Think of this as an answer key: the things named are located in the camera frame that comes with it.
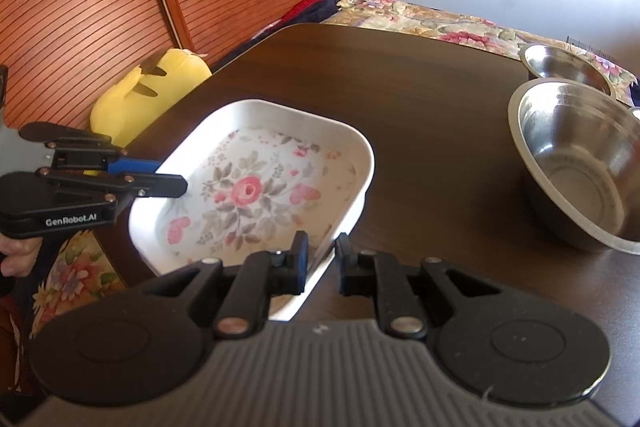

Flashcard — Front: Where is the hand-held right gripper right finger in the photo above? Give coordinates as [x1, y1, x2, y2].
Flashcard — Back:
[334, 233, 503, 341]

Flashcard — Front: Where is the red cloth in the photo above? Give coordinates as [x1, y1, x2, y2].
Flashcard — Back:
[252, 0, 335, 42]

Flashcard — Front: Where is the white floral rectangular plate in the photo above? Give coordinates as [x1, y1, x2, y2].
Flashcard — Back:
[128, 98, 376, 323]

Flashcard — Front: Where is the yellow plush toy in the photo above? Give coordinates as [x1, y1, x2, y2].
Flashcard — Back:
[82, 48, 213, 178]

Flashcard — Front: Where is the large stainless steel bowl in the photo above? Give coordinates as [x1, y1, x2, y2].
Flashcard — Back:
[507, 77, 640, 255]

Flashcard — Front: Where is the medium stainless steel bowl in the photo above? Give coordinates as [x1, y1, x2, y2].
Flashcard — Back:
[519, 44, 617, 98]

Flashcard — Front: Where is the wooden slatted wardrobe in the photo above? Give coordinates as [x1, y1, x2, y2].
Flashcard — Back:
[0, 0, 326, 142]

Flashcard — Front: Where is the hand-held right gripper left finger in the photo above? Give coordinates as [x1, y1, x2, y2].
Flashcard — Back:
[127, 231, 310, 341]

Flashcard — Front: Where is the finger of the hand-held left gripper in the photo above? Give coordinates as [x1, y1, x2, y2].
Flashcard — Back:
[37, 171, 189, 208]
[50, 141, 163, 176]

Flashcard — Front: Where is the person's left hand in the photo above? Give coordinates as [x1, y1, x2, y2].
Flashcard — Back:
[0, 237, 45, 279]

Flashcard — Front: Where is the navy blue blanket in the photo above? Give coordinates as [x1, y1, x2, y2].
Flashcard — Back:
[260, 0, 343, 42]

